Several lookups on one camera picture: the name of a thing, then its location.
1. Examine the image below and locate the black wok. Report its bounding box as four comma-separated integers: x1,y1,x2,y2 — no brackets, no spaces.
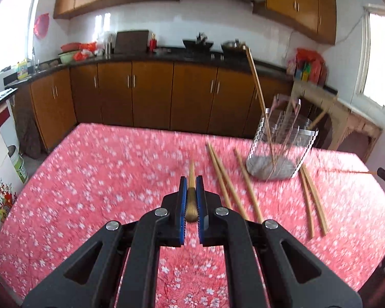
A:
182,33,214,51

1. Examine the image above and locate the red wall decoration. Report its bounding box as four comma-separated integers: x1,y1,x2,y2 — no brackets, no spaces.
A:
34,13,50,40

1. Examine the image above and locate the rectangular cutting board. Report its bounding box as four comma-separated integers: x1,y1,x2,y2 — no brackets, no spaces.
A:
114,30,150,55

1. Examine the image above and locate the dark hanging cloth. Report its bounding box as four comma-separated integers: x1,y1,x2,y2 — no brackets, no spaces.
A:
14,105,42,160

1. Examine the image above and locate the orange plastic bag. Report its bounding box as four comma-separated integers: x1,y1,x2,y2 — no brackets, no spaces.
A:
73,43,97,61

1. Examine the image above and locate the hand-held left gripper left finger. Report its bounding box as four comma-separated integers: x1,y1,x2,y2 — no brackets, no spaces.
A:
21,176,188,308

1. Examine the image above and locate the green white paint bucket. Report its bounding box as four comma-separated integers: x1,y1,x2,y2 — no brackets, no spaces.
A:
7,146,30,185

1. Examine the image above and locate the red floral tablecloth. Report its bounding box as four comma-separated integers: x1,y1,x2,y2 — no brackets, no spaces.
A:
0,122,385,308

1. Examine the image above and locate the wooden chopstick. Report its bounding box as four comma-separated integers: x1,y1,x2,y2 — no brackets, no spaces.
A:
302,165,328,235
299,166,314,239
185,160,198,223
206,143,233,211
243,46,278,180
209,143,249,222
309,95,338,130
321,169,378,177
234,148,265,224

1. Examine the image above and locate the cream wooden side table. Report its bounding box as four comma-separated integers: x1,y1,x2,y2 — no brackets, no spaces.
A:
291,80,383,164

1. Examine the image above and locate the small side window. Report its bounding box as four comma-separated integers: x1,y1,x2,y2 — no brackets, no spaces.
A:
356,3,385,116

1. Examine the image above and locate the large kitchen window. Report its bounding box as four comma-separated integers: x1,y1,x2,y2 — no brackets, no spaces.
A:
0,0,41,78

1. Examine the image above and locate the wok with lid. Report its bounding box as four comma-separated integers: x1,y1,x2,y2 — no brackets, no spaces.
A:
221,38,246,54

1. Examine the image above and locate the metal wire chopstick holder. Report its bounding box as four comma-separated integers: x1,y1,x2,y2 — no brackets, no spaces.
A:
245,94,320,180

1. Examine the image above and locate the black kitchen countertop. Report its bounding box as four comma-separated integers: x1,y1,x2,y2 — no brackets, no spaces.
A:
3,50,339,95

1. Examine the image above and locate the yellow detergent bottle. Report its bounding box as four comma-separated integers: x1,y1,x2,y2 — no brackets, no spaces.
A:
17,59,31,81

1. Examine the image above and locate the red plastic bag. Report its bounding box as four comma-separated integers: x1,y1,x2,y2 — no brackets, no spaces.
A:
287,48,326,86

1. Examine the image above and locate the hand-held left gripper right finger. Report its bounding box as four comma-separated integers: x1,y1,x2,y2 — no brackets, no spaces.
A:
196,175,363,308

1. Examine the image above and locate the green basin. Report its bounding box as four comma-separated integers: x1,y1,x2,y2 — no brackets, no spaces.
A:
59,51,81,65

